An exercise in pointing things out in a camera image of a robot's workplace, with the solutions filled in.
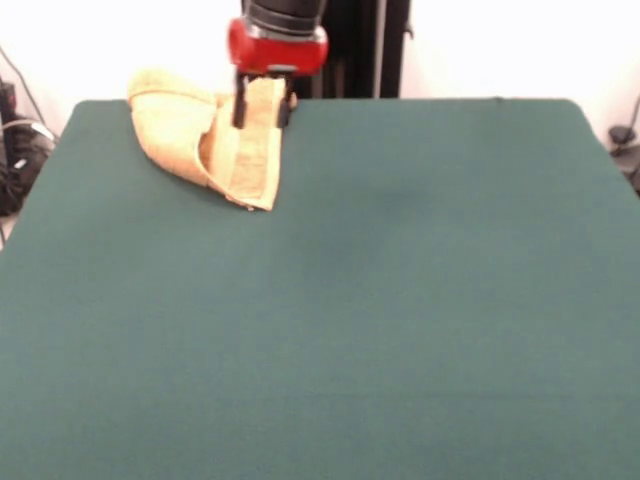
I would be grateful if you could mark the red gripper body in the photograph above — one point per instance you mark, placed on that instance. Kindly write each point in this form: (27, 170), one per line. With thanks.
(280, 52)

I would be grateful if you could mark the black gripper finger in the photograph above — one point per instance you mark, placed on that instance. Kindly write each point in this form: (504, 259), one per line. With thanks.
(240, 105)
(285, 107)

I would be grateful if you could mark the tan terry towel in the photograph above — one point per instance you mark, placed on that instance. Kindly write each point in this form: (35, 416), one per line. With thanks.
(170, 135)

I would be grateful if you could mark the dark green table cloth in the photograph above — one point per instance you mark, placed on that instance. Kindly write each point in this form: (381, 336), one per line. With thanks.
(350, 325)

